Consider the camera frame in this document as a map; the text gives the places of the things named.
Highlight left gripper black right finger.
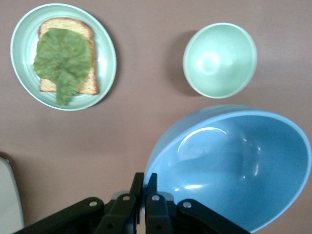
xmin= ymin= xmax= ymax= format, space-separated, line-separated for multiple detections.
xmin=145 ymin=173 xmax=252 ymax=234

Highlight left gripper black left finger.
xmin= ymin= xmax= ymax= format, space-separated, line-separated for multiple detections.
xmin=14 ymin=172 xmax=144 ymax=234

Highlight blue bowl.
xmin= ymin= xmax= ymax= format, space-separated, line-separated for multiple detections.
xmin=143 ymin=104 xmax=312 ymax=234

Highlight pale green bowl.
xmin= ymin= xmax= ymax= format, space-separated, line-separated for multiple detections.
xmin=182 ymin=22 xmax=258 ymax=99

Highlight beige toaster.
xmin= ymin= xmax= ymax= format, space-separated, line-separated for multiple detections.
xmin=0 ymin=151 xmax=25 ymax=231

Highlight brown table cloth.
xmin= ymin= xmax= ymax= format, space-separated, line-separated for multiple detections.
xmin=0 ymin=0 xmax=312 ymax=234

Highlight green lettuce leaf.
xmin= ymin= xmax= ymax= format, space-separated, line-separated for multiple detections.
xmin=33 ymin=27 xmax=93 ymax=106

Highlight pale green plate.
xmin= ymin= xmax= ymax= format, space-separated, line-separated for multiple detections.
xmin=10 ymin=2 xmax=117 ymax=112

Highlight toast bread slice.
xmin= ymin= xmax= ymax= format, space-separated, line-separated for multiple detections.
xmin=38 ymin=17 xmax=100 ymax=96

